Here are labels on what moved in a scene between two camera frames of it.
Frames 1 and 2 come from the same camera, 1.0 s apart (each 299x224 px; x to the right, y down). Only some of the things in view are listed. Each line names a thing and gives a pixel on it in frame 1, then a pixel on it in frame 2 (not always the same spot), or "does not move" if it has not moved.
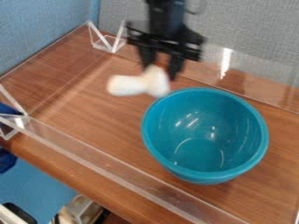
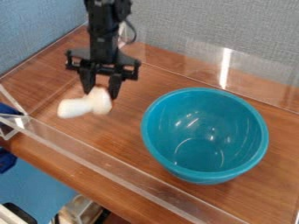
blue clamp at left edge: x=8 y=157 does not move
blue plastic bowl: x=205 y=134 does not move
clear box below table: x=80 y=211 does not move
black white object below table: x=12 y=214 does not move
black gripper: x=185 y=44 to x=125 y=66
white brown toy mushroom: x=152 y=82 to x=95 y=103
